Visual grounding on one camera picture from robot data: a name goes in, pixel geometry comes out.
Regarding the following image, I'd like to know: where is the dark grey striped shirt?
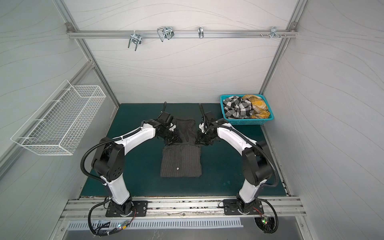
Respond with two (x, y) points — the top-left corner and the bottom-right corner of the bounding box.
(160, 119), (202, 178)

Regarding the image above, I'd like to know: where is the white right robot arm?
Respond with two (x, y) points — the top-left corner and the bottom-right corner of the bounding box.
(196, 119), (279, 213)

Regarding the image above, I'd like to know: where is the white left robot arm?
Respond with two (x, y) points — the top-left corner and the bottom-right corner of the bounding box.
(80, 120), (182, 216)

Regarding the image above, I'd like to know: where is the teal plastic basket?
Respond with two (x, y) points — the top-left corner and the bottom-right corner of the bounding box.
(220, 95), (274, 126)

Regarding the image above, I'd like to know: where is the black white checked shirt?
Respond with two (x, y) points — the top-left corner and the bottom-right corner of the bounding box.
(222, 96), (254, 119)

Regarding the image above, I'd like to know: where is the yellow plaid shirt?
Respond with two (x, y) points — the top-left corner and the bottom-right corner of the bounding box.
(242, 95), (271, 119)

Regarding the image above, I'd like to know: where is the metal hook clamp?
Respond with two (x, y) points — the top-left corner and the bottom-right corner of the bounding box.
(128, 31), (142, 51)

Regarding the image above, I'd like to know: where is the aluminium top crossbar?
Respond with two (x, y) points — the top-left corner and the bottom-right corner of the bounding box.
(67, 29), (299, 39)

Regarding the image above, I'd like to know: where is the black round fan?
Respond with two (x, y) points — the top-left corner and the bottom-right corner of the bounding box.
(255, 217), (279, 234)

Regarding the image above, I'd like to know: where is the metal u-bolt clamp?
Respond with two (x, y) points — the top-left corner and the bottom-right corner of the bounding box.
(157, 27), (175, 42)

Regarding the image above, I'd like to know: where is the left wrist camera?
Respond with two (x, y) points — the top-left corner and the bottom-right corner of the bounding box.
(158, 112), (174, 126)

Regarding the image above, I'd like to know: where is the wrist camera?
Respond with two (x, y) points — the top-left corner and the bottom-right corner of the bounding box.
(203, 111), (217, 127)
(158, 112), (174, 126)

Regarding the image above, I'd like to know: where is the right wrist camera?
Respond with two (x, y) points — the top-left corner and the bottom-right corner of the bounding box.
(203, 111), (217, 127)

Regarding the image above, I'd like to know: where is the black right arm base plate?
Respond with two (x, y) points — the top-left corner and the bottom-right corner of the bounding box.
(219, 199), (264, 216)

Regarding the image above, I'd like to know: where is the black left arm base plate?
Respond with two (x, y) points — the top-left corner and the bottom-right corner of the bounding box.
(106, 201), (148, 218)

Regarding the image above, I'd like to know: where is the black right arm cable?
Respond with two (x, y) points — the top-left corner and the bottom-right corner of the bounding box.
(198, 103), (280, 188)

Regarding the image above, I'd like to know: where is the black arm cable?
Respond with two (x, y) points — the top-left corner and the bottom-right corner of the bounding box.
(80, 101), (168, 184)
(198, 103), (280, 188)

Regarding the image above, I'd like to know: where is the white slotted cable duct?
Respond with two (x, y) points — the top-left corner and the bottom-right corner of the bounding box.
(67, 218), (244, 231)

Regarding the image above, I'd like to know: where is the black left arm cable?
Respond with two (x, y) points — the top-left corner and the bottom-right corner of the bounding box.
(80, 101), (168, 184)

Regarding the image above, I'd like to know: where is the small metal ring clamp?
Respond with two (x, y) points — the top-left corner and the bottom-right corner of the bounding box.
(198, 27), (204, 39)

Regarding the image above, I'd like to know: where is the white wire basket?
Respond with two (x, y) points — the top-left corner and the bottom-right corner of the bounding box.
(11, 80), (106, 156)

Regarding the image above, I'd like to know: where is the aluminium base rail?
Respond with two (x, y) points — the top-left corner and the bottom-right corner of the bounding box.
(59, 196), (307, 220)

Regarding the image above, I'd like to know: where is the metal bracket with bolts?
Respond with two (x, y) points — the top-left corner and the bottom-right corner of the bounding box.
(260, 27), (287, 39)

